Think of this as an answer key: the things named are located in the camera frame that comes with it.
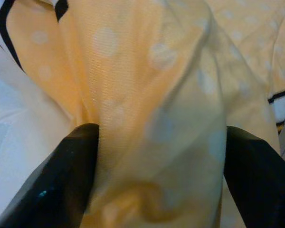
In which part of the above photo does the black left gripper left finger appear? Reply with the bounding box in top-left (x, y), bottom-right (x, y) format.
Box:
top-left (0, 123), bottom-right (100, 228)

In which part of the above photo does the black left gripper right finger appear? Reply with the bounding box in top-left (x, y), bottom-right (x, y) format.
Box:
top-left (222, 125), bottom-right (285, 228)

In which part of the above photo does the white quilted mattress pad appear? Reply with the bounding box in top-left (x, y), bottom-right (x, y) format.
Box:
top-left (0, 71), bottom-right (86, 212)

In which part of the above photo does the yellow cartoon egg blanket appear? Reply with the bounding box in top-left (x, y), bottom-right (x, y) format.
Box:
top-left (0, 0), bottom-right (285, 228)

